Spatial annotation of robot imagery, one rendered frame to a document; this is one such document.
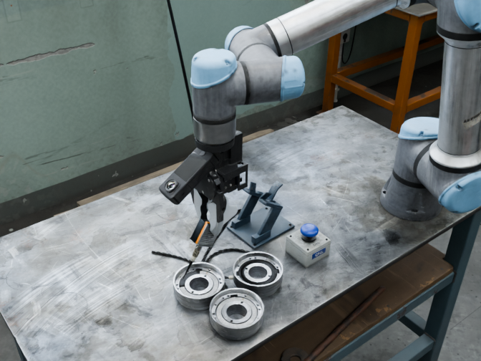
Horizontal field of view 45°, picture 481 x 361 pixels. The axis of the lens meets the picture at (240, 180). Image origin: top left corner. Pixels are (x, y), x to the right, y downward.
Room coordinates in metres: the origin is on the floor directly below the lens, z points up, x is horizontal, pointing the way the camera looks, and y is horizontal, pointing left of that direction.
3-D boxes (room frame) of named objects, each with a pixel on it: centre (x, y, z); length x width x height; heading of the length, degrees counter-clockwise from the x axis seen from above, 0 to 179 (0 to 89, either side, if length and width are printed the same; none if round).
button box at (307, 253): (0.98, -0.16, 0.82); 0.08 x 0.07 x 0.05; 128
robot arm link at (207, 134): (0.90, 0.05, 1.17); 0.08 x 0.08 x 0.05
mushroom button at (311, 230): (0.98, -0.15, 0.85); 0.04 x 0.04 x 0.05
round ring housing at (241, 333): (0.78, 0.00, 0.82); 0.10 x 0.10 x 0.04
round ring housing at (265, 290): (0.89, -0.04, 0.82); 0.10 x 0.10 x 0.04
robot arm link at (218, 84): (0.90, 0.04, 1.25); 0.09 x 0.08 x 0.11; 106
